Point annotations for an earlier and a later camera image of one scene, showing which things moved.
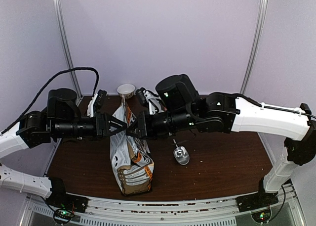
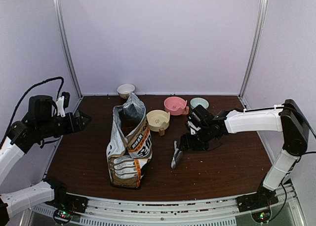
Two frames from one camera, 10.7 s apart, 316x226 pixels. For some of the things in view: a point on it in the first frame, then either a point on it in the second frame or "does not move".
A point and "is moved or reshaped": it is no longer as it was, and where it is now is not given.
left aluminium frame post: [66, 42] does not move
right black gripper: [140, 121] to [187, 144]
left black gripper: [102, 126] to [77, 125]
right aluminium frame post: [263, 9] does not move
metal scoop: [181, 155] is moved or reshaped
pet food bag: [132, 160] is moved or reshaped
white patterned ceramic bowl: [126, 89] does not move
